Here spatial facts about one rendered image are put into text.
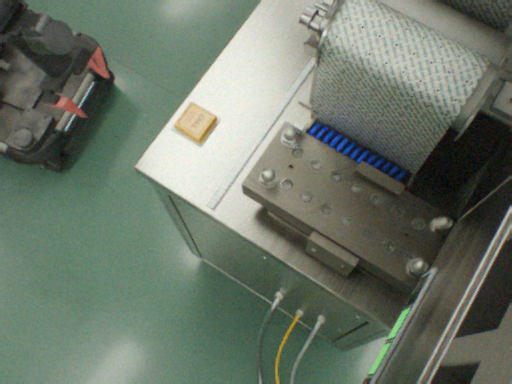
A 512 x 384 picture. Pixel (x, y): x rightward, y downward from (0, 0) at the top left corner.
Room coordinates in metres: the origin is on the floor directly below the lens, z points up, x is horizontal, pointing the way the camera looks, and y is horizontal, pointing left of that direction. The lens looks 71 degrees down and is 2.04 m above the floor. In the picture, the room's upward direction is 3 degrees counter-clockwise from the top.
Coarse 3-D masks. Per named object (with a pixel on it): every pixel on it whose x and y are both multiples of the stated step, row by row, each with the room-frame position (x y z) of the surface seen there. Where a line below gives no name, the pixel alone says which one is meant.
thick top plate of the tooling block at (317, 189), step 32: (288, 160) 0.40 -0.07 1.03; (320, 160) 0.40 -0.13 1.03; (352, 160) 0.40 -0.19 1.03; (256, 192) 0.34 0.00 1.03; (288, 192) 0.34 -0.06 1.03; (320, 192) 0.34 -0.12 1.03; (352, 192) 0.33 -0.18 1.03; (384, 192) 0.33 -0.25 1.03; (320, 224) 0.27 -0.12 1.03; (352, 224) 0.27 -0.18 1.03; (384, 224) 0.26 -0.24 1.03; (416, 224) 0.26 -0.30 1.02; (384, 256) 0.20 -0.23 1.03; (416, 256) 0.20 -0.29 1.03
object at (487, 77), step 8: (488, 72) 0.42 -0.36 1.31; (496, 72) 0.42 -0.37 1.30; (480, 80) 0.40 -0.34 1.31; (488, 80) 0.40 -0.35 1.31; (480, 88) 0.39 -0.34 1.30; (472, 96) 0.38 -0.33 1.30; (480, 96) 0.38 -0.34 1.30; (472, 104) 0.37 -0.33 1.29; (464, 112) 0.37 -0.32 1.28; (456, 120) 0.36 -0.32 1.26; (464, 120) 0.36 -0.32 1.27; (456, 128) 0.36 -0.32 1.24
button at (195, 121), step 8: (192, 104) 0.60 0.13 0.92; (184, 112) 0.58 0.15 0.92; (192, 112) 0.58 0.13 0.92; (200, 112) 0.58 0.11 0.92; (208, 112) 0.57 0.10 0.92; (184, 120) 0.56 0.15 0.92; (192, 120) 0.56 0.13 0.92; (200, 120) 0.56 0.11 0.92; (208, 120) 0.55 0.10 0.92; (216, 120) 0.56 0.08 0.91; (176, 128) 0.55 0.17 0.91; (184, 128) 0.54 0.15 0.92; (192, 128) 0.54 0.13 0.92; (200, 128) 0.54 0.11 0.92; (208, 128) 0.54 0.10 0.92; (192, 136) 0.52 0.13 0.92; (200, 136) 0.52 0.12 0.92
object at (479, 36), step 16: (384, 0) 0.61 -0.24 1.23; (400, 0) 0.61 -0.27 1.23; (416, 0) 0.61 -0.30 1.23; (432, 0) 0.61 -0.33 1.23; (416, 16) 0.57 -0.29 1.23; (432, 16) 0.57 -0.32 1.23; (448, 16) 0.57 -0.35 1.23; (464, 16) 0.57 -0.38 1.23; (448, 32) 0.54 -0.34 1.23; (464, 32) 0.54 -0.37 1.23; (480, 32) 0.53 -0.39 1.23; (496, 32) 0.54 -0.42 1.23; (480, 48) 0.50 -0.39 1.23; (496, 48) 0.50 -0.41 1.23; (496, 64) 0.48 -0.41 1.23
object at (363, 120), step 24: (336, 96) 0.47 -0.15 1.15; (360, 96) 0.45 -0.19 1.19; (336, 120) 0.47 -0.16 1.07; (360, 120) 0.44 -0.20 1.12; (384, 120) 0.42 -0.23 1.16; (408, 120) 0.40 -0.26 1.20; (360, 144) 0.43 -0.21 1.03; (384, 144) 0.41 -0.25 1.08; (408, 144) 0.38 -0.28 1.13; (432, 144) 0.36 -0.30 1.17; (408, 168) 0.37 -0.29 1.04
